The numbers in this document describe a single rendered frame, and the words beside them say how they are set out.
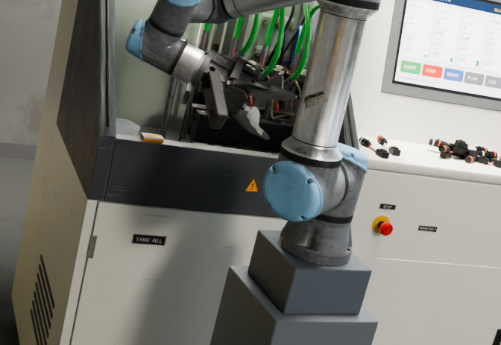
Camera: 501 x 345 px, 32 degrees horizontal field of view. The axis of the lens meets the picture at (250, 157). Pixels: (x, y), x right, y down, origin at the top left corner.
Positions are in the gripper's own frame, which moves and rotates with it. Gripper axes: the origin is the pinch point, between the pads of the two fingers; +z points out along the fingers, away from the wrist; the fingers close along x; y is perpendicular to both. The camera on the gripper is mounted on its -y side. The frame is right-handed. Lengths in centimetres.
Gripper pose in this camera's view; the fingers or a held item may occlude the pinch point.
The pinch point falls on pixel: (282, 121)
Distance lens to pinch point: 181.1
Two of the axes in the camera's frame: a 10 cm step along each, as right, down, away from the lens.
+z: 8.8, 4.6, 0.9
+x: -3.6, 5.3, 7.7
